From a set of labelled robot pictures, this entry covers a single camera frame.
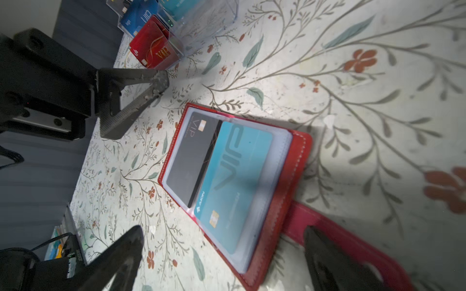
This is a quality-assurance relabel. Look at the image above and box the blue card in organizer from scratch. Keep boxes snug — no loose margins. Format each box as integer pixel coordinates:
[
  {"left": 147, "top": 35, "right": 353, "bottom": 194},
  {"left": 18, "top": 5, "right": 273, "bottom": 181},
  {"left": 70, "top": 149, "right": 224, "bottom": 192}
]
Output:
[{"left": 120, "top": 0, "right": 158, "bottom": 38}]

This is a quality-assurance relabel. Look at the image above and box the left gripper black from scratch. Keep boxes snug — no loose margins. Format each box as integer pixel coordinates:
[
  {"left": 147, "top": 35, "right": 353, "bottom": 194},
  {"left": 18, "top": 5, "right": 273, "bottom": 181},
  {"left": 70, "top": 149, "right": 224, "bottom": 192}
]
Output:
[{"left": 1, "top": 29, "right": 169, "bottom": 141}]

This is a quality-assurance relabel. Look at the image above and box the grey card in holder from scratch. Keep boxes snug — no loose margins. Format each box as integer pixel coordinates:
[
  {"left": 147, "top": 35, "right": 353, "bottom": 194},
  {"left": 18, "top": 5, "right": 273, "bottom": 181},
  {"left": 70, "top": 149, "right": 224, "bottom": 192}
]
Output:
[{"left": 163, "top": 108, "right": 223, "bottom": 209}]

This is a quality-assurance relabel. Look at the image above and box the clear acrylic card organizer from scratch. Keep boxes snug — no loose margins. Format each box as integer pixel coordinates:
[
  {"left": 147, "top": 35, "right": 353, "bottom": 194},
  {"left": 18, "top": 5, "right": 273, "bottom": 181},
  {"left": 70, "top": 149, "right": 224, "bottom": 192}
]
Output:
[{"left": 118, "top": 1, "right": 239, "bottom": 66}]

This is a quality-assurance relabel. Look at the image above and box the red leather card holder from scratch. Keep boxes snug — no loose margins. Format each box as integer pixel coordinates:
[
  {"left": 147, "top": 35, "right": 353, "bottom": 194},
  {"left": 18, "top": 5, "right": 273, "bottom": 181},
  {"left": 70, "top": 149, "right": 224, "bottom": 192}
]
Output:
[{"left": 158, "top": 103, "right": 413, "bottom": 291}]

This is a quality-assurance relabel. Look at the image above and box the red card in organizer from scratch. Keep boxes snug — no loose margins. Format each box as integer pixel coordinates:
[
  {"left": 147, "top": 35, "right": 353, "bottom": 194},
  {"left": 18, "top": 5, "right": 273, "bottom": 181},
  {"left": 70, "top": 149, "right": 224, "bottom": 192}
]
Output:
[{"left": 129, "top": 15, "right": 180, "bottom": 70}]

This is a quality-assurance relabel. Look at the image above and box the black card in organizer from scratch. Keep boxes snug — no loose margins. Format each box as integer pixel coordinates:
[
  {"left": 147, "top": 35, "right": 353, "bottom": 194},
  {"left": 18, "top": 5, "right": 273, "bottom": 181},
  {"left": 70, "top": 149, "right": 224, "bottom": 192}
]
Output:
[{"left": 106, "top": 0, "right": 132, "bottom": 17}]

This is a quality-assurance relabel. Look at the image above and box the teal card in holder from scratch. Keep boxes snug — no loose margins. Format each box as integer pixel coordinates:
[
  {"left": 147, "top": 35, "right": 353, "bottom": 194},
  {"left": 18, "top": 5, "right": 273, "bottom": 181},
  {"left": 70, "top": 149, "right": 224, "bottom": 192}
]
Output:
[{"left": 194, "top": 122, "right": 273, "bottom": 254}]

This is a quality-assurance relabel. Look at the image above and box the teal card in organizer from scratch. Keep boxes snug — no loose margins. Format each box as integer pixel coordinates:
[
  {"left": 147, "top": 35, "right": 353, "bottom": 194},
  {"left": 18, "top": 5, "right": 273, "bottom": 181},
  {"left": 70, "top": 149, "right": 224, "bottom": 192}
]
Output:
[{"left": 160, "top": 0, "right": 199, "bottom": 21}]

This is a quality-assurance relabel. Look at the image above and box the colourful picture book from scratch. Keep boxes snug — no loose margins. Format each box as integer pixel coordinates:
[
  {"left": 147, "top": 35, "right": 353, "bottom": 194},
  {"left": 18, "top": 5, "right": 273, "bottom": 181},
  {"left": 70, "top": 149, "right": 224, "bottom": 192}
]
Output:
[{"left": 44, "top": 225, "right": 69, "bottom": 261}]

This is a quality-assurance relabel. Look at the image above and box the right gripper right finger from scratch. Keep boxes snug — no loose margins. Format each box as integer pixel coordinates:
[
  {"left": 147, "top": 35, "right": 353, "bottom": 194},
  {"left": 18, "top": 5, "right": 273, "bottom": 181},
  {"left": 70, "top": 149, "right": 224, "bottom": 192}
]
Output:
[{"left": 303, "top": 226, "right": 389, "bottom": 291}]

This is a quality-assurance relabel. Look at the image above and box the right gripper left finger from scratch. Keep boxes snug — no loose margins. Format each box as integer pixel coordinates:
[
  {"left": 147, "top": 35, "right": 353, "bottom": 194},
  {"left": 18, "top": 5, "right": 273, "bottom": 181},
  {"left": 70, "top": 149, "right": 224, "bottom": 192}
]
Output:
[{"left": 67, "top": 225, "right": 144, "bottom": 291}]

